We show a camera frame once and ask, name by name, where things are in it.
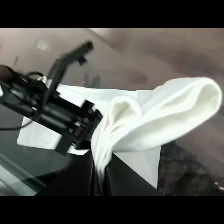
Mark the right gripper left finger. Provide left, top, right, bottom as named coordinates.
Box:
left=39, top=149, right=95, bottom=197

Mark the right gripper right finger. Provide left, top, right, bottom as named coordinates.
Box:
left=105, top=152, right=162, bottom=197

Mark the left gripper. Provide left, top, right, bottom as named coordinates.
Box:
left=0, top=73, right=103, bottom=155

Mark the white T-shirt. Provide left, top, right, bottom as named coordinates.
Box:
left=16, top=76, right=224, bottom=190

